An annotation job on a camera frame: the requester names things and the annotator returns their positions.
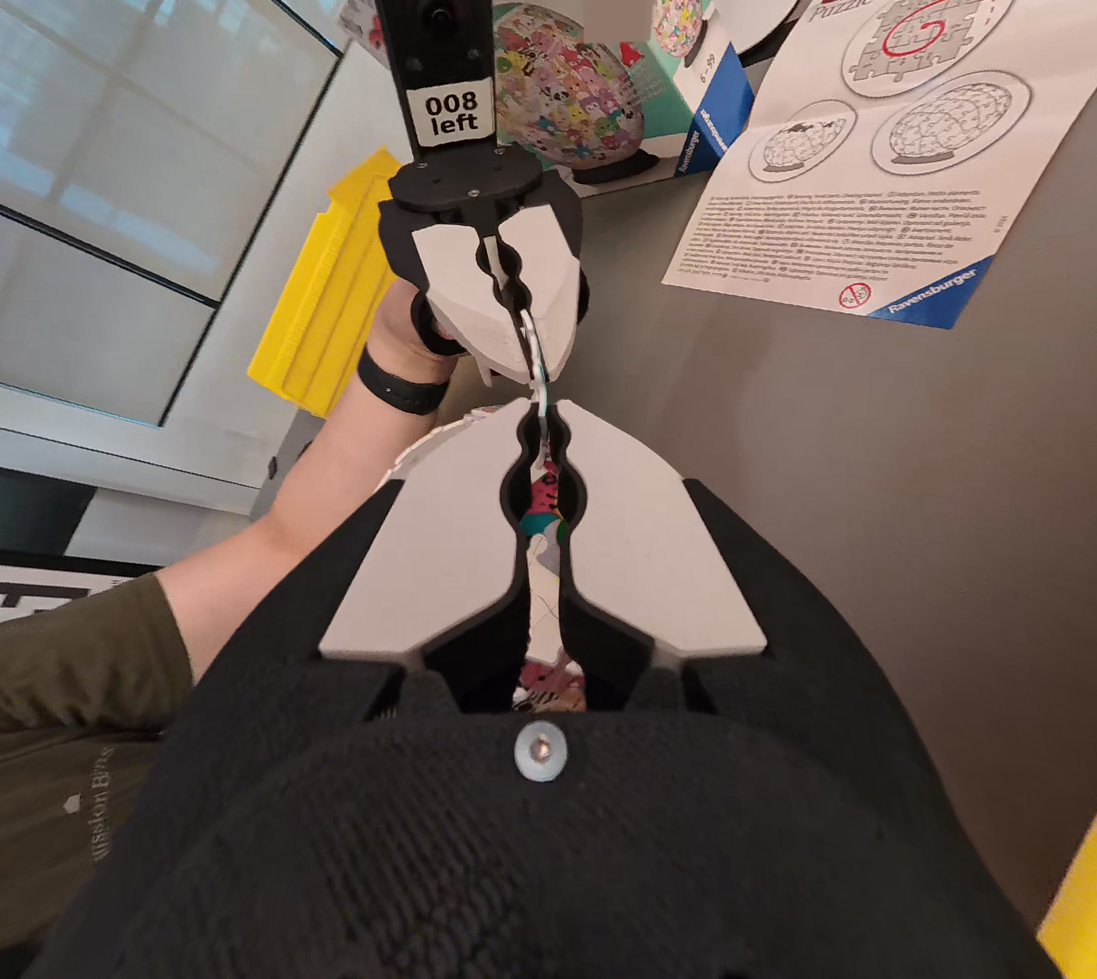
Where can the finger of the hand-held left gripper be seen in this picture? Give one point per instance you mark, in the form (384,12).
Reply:
(553,267)
(454,276)

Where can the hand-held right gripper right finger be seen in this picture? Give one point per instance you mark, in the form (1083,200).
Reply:
(660,567)

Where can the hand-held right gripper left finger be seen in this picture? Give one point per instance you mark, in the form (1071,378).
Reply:
(428,567)

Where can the colourful puzzle piece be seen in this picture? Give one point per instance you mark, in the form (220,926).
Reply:
(533,349)

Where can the colourful puzzle ball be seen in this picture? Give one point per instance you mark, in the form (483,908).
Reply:
(540,512)

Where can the yellow plastic bin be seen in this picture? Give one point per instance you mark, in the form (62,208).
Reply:
(1076,927)
(326,293)

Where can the person's left forearm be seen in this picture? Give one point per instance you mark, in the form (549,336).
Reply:
(300,499)

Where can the puzzle ball cardboard box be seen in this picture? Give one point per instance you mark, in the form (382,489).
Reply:
(557,96)

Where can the person's left hand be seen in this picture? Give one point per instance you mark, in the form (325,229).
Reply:
(394,327)

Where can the black wrist band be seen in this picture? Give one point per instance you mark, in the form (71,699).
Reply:
(403,392)

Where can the white instruction leaflet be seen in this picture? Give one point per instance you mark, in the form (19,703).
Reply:
(857,225)

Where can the black framed tag sign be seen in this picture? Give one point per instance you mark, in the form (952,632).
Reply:
(34,593)

